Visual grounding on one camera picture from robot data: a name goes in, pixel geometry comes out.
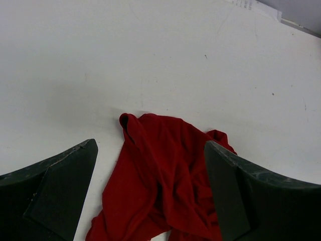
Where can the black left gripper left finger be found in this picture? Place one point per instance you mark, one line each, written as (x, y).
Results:
(44, 201)

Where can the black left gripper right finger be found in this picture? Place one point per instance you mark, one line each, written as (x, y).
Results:
(254, 203)

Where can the red t shirt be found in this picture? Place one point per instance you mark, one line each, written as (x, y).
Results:
(159, 183)

